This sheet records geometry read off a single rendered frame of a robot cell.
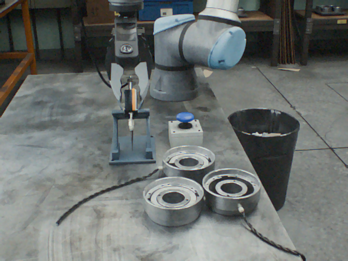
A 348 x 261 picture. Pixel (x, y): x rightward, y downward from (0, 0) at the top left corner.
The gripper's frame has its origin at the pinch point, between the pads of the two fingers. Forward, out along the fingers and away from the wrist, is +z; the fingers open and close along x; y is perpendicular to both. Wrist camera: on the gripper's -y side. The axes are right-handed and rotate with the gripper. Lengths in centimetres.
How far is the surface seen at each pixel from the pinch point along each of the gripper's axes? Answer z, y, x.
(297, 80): 93, 282, -133
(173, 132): 7.3, -3.5, -9.2
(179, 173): 8.8, -19.2, -9.5
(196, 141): 9.5, -3.7, -14.2
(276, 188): 78, 83, -61
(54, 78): 12, 52, 28
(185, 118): 4.7, -2.1, -11.8
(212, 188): 8.9, -24.6, -15.0
